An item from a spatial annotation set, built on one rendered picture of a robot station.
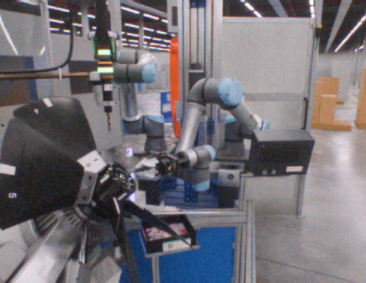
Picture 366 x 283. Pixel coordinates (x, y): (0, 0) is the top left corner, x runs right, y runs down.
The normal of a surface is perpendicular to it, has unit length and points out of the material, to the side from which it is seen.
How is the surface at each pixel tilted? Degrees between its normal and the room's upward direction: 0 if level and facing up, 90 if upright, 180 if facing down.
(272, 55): 90
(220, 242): 90
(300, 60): 90
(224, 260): 90
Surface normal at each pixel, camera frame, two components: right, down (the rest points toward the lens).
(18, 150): 0.91, -0.20
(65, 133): 0.46, -0.45
